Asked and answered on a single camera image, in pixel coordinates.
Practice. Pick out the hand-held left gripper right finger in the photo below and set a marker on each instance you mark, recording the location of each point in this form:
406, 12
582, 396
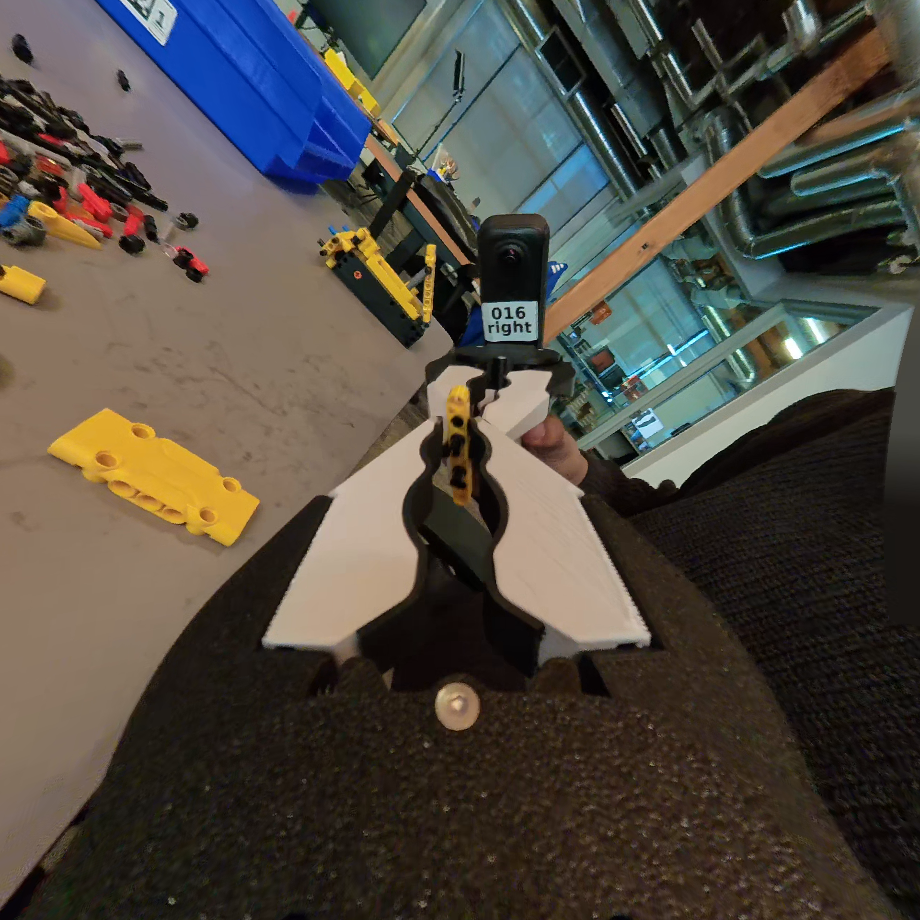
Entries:
568, 568

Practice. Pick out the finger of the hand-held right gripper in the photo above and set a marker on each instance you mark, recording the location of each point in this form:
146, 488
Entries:
438, 395
521, 402

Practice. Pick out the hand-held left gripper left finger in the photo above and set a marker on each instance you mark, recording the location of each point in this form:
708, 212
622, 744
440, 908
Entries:
345, 568

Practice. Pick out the yellow beam with black pins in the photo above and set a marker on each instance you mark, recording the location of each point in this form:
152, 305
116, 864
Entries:
460, 445

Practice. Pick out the yellow rectangular panel brick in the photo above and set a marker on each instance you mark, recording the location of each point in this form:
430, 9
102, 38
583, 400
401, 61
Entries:
151, 474

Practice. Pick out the person's right forearm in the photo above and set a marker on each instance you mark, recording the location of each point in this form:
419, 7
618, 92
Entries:
625, 492

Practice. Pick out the person's right hand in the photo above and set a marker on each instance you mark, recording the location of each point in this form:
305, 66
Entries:
557, 449

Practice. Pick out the yellow black brick assembly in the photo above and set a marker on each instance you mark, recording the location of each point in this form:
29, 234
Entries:
374, 287

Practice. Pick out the wooden desk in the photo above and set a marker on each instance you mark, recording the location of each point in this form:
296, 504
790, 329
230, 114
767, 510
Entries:
379, 149

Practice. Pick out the silver ventilation ducts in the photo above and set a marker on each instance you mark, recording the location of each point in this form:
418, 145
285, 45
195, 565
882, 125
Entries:
719, 108

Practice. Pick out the black monitor screen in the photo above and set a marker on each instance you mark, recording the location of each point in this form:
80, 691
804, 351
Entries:
359, 29

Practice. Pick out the blue plastic storage bin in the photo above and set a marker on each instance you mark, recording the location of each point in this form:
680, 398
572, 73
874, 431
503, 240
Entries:
251, 72

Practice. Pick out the pile of black red pins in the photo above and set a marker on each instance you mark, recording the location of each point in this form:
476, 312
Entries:
93, 201

